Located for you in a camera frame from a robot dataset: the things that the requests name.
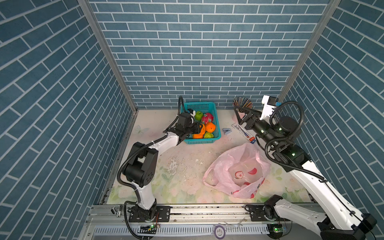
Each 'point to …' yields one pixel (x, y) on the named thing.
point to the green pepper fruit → (208, 135)
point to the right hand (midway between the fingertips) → (237, 106)
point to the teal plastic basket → (210, 107)
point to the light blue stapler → (226, 130)
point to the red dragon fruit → (207, 117)
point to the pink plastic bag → (240, 171)
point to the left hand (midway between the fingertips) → (201, 125)
